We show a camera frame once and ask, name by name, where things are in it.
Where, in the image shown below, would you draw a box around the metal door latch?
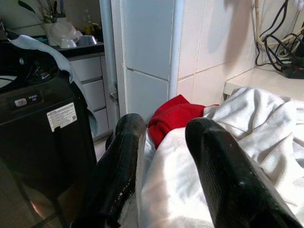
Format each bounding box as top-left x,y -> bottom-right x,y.
109,82 -> 119,105

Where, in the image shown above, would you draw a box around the white towel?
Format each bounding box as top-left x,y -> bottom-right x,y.
136,87 -> 304,228

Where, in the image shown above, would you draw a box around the black power strip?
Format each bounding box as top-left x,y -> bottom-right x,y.
281,54 -> 304,79

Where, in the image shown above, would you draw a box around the white plastic bowl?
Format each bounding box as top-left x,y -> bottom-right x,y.
49,21 -> 77,46

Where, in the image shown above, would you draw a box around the white cable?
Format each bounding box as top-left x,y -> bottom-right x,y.
251,0 -> 304,60

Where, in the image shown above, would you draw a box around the light blue cloth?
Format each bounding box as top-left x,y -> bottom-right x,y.
9,34 -> 98,138

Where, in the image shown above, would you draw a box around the potted plant in white pot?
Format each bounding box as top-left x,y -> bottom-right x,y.
18,0 -> 63,46

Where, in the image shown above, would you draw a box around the black power cable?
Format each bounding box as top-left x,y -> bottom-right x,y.
254,0 -> 304,72

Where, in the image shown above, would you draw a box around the black top-load washing machine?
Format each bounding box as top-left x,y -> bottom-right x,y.
0,35 -> 98,202

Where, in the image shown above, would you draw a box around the white drawer cabinet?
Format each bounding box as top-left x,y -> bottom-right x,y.
68,52 -> 112,141

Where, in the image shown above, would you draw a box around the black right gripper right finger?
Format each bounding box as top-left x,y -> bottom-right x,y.
185,118 -> 302,228

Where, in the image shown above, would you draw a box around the white vertical pipe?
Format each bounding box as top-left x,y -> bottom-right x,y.
168,0 -> 183,99

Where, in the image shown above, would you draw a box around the small grey bowl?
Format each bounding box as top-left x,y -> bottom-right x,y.
77,35 -> 98,47

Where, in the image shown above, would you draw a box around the red cloth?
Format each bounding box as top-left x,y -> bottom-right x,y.
147,94 -> 220,150

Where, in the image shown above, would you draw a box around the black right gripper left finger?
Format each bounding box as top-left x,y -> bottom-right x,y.
74,113 -> 146,228

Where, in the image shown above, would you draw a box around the white stone shelf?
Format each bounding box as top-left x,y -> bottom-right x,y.
223,65 -> 304,102

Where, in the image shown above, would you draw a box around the small white bowl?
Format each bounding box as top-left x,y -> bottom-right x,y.
59,38 -> 77,49

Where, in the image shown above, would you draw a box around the yellow bottle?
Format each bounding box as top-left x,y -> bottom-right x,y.
85,21 -> 101,35

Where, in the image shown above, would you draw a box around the white paper label sticker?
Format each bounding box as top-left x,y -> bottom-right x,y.
46,102 -> 78,133

